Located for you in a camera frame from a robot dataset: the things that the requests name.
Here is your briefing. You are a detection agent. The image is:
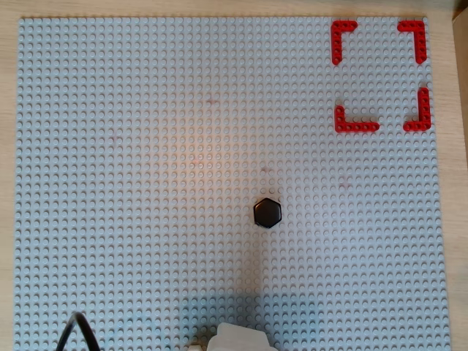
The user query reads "black hexagonal Lego piece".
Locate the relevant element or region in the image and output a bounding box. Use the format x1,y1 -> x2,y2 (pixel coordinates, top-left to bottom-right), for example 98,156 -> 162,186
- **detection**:
252,197 -> 284,230

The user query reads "grey Lego baseplate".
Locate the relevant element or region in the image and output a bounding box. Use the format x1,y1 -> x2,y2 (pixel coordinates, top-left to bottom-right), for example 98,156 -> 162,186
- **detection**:
13,16 -> 453,351

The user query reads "red L-shaped Lego beam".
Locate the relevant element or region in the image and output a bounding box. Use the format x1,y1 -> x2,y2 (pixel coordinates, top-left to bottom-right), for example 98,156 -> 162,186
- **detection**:
396,20 -> 428,65
334,105 -> 380,134
331,20 -> 359,67
402,87 -> 431,132

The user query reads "thick black cable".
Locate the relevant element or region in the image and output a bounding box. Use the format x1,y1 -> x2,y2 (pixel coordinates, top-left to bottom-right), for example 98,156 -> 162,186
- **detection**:
54,312 -> 102,351

